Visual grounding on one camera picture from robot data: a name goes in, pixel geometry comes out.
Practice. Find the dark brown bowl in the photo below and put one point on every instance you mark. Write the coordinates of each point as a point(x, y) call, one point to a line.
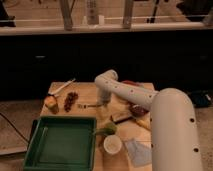
point(137, 110)

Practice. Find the yellow banana toy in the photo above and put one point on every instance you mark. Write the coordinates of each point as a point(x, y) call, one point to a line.
point(143, 124)

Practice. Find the green vegetable toy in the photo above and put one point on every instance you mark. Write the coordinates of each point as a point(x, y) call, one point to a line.
point(108, 129)

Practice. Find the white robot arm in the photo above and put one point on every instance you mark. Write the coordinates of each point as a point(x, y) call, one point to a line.
point(174, 135)

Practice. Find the orange bowl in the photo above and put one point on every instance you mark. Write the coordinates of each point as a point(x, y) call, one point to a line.
point(129, 82)

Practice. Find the grey blue cloth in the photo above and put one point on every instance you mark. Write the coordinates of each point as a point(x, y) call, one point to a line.
point(139, 154)

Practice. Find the brown black sponge block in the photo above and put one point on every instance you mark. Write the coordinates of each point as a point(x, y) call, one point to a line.
point(120, 117)

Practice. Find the white cup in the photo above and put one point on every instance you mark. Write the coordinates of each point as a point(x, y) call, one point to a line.
point(112, 144)

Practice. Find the silver fork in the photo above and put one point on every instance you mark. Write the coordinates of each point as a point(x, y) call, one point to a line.
point(84, 106)

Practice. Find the bunch of red grapes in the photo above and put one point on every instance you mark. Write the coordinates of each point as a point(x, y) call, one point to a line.
point(69, 100)

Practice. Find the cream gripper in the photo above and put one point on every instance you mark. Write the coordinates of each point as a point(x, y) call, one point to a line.
point(104, 97)

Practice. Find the white handled knife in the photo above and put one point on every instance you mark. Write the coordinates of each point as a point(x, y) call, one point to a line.
point(54, 92)

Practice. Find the white remote control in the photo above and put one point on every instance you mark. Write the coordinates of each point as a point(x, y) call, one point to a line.
point(92, 12)

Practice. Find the yellow orange fruit toy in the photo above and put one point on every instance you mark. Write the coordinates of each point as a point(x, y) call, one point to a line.
point(51, 103)

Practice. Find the green plastic tray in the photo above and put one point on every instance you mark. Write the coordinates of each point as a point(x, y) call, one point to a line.
point(62, 143)

